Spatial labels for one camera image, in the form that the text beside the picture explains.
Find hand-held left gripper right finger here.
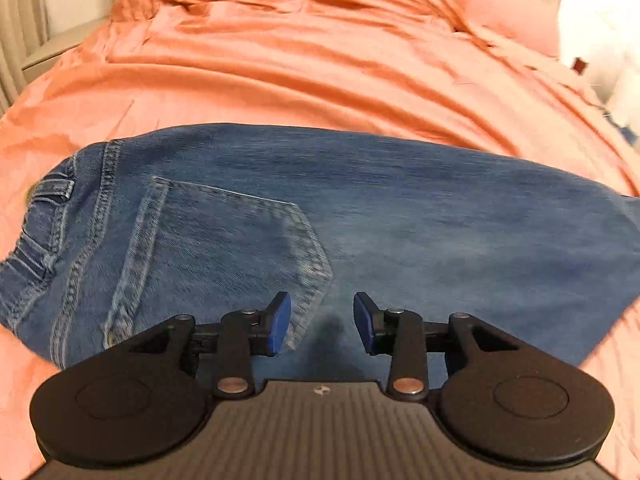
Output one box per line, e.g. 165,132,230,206
353,291,521,402

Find beige curtain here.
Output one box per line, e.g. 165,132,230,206
0,0,51,116

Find orange bed sheet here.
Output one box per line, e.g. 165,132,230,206
0,0,640,480

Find orange pillow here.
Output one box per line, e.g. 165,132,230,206
430,0,562,58

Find beige nightstand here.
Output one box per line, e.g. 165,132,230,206
20,15,111,83

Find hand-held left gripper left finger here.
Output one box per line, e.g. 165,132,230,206
119,291,292,402

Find blue denim pants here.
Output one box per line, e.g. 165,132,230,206
0,122,640,391

